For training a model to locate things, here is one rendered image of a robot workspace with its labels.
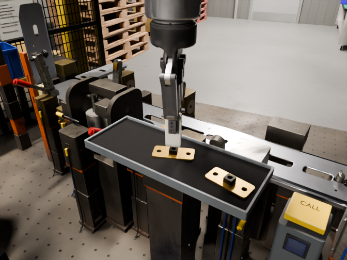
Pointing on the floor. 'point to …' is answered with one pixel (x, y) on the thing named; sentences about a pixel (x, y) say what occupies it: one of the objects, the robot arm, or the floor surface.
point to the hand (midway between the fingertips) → (173, 129)
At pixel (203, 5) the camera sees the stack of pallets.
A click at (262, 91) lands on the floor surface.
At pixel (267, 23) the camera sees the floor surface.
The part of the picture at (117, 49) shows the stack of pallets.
